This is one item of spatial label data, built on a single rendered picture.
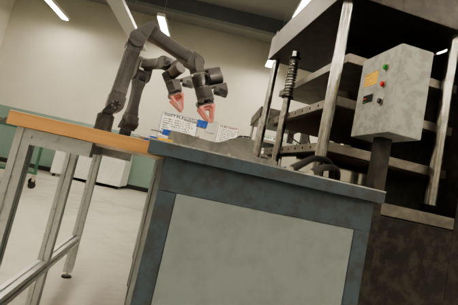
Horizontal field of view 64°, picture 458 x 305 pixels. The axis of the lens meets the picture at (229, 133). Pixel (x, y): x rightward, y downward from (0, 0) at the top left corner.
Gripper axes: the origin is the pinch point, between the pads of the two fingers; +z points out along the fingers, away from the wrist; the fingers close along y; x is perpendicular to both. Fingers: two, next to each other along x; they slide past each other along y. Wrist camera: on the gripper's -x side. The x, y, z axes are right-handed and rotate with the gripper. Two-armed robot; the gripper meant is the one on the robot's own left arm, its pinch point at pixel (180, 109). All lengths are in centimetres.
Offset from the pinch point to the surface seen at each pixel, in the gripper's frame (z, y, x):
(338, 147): 45, 1, -72
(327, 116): 28, -6, -68
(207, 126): 15.6, -28.6, -2.7
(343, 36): -8, -10, -92
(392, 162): 64, 1, -99
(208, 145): 22.0, -15.2, -3.0
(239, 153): 30.2, -15.0, -15.1
